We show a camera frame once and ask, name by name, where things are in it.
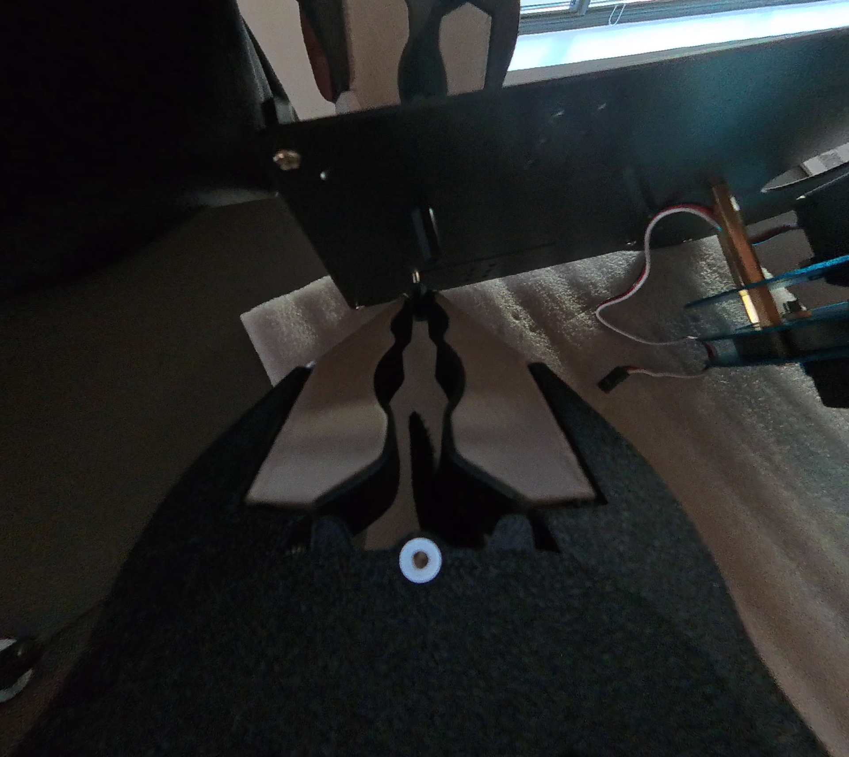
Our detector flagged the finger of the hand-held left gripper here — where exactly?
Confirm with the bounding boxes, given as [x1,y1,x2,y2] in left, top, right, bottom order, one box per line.
[413,0,495,103]
[335,0,413,109]

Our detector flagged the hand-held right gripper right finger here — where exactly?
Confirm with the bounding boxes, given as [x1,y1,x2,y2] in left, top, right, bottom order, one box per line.
[424,293,598,506]

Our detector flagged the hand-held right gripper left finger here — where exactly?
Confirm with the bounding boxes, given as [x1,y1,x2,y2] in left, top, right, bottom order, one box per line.
[247,296,415,511]

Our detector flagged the blue toy robot arm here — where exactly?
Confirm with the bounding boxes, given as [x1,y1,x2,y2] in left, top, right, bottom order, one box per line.
[265,31,849,409]

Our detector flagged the dark grey desk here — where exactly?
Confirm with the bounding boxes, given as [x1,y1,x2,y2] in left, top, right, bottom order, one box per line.
[0,193,346,757]

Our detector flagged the person's left hand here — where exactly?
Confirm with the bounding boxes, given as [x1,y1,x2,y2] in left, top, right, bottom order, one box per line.
[297,8,338,103]

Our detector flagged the white foam sheet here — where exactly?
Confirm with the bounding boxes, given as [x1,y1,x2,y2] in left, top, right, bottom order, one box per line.
[240,233,849,738]

